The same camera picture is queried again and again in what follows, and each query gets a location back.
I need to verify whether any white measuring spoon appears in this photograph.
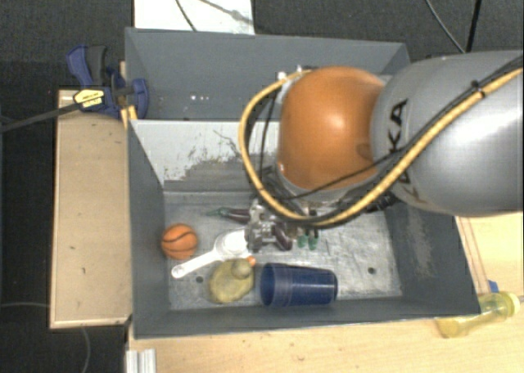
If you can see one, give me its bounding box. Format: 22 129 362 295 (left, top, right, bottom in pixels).
170 228 251 281

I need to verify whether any yellow rubber duck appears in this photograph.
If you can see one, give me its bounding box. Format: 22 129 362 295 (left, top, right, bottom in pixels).
208 255 258 305

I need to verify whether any dark blue plastic cup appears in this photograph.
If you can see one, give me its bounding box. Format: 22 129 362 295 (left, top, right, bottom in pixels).
259 262 340 308

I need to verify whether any orange toy basketball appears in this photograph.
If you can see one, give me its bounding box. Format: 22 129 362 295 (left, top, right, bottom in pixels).
160 222 200 262

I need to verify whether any pale wood flat board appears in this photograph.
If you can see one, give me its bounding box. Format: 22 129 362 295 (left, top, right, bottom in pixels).
48 88 134 330

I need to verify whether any grey metal bin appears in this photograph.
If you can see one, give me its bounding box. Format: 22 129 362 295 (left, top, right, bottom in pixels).
123 26 482 340

